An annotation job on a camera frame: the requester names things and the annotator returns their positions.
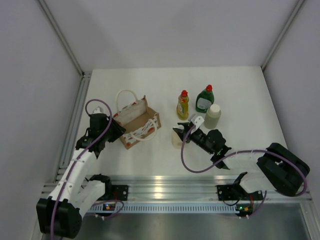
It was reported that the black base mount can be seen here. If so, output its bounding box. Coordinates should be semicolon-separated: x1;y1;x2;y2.
216;184;239;202
106;185;129;201

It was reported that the left aluminium frame post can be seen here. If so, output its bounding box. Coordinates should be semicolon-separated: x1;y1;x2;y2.
37;0;92;106

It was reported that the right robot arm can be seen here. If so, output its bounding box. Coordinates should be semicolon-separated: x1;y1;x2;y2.
172;122;310;199

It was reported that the yellow bottle red cap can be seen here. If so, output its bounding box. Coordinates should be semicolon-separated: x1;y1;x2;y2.
176;90;189;120

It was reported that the right aluminium frame post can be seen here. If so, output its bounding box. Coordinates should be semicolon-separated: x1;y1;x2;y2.
260;0;308;72

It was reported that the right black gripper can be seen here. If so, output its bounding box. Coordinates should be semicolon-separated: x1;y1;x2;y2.
173;121;215;155

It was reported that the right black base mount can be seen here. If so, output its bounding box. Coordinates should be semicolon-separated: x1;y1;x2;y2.
216;184;239;202

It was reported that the dark green bottle red cap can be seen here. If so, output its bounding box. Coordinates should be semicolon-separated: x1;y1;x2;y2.
195;84;215;113

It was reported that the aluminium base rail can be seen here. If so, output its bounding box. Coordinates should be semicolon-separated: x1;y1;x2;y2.
38;174;313;203

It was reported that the cream bottle white pump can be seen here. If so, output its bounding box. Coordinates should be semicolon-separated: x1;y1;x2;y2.
171;130;183;149

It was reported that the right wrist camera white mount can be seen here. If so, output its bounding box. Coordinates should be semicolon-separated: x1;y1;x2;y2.
189;114;205;130

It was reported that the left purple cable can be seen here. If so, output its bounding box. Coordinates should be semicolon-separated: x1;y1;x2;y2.
49;98;126;238

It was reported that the aluminium frame post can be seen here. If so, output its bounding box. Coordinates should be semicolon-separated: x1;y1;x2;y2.
260;0;308;72
37;0;92;106

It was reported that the white slotted cable duct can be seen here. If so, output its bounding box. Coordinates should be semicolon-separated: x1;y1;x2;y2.
88;203;240;214

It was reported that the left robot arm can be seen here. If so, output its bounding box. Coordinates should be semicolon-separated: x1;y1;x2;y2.
36;109;125;239

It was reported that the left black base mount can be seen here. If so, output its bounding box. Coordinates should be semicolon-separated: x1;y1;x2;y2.
106;185;129;201

